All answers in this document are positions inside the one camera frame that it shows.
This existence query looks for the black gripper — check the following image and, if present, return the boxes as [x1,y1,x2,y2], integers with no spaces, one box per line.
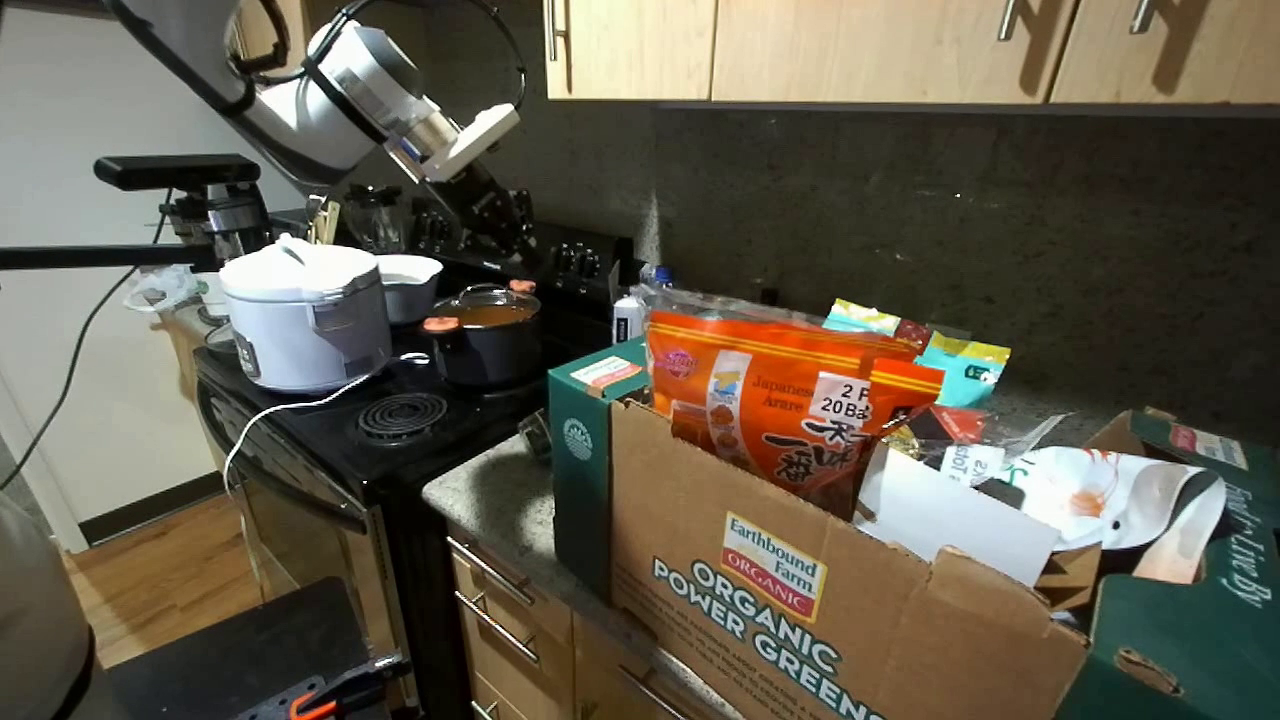
[440,163,545,272]

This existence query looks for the cardboard box organic power greens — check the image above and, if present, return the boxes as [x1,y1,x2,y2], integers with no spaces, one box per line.
[545,338,1280,720]

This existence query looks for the white rice cooker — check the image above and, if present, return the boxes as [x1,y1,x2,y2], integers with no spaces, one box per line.
[216,237,398,401]

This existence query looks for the black stove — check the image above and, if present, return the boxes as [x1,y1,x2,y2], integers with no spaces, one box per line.
[194,215,642,720]

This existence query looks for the crumpled white plastic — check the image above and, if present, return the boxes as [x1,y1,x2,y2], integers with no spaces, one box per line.
[125,260,232,330]

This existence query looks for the orange snack bag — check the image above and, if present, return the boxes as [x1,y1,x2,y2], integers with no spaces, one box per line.
[646,308,947,521]

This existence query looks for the small teal packet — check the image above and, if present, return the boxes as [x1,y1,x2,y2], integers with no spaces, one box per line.
[816,295,924,344]

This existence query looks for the wooden drawer cabinet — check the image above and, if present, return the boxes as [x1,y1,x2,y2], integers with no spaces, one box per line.
[444,530,734,720]

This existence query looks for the black cart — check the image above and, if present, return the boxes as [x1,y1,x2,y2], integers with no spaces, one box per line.
[104,574,417,720]

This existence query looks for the teal yellow snack bag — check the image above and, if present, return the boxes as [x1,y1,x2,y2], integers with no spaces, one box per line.
[917,330,1015,412]

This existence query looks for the dark red snack packet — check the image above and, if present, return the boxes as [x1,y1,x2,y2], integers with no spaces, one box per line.
[885,396,996,466]

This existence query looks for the white cardboard piece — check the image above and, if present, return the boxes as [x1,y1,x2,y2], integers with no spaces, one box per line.
[853,445,1066,589]

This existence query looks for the white pouch orange print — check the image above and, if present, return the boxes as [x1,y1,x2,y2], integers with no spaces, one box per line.
[993,441,1205,551]

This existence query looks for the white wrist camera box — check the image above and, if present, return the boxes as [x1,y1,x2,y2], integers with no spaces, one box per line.
[422,99,524,188]

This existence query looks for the black pot orange handles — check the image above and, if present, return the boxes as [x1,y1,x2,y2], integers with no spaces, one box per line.
[422,275,548,394]

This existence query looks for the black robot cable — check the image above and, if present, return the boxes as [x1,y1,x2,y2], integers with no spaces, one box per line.
[232,0,533,132]

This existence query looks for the white power cord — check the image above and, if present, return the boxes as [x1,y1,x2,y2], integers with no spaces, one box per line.
[216,347,437,499]

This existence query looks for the black camera on stand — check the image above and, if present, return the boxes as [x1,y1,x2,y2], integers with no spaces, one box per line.
[94,154,275,270]

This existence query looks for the wooden wall cabinets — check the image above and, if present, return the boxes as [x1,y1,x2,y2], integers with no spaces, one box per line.
[538,0,1280,107]

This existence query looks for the thin black camera cable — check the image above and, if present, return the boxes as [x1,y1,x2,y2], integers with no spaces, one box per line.
[0,258,147,460]

